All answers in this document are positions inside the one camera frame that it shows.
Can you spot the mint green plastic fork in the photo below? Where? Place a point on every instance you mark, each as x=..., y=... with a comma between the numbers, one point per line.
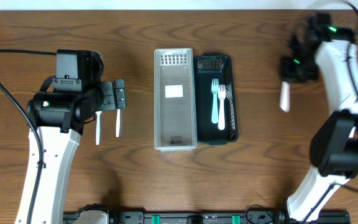
x=214, y=91

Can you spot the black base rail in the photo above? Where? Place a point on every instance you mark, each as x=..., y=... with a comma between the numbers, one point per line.
x=100, y=214

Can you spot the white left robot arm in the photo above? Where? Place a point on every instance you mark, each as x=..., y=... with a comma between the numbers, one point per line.
x=74, y=96

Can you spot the pale pink plastic spoon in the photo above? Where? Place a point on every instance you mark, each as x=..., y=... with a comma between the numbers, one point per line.
x=285, y=97

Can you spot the white plastic fork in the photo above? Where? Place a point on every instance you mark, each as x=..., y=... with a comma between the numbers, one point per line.
x=221, y=115
x=351, y=135

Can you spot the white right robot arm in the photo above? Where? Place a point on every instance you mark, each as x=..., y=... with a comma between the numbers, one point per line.
x=329, y=52

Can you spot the dark green perforated basket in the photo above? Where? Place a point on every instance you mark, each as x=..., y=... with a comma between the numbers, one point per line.
x=207, y=67

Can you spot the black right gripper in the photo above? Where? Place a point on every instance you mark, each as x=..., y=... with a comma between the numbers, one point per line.
x=294, y=73

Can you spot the clear perforated plastic basket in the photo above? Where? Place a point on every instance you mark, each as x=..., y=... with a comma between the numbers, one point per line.
x=174, y=118

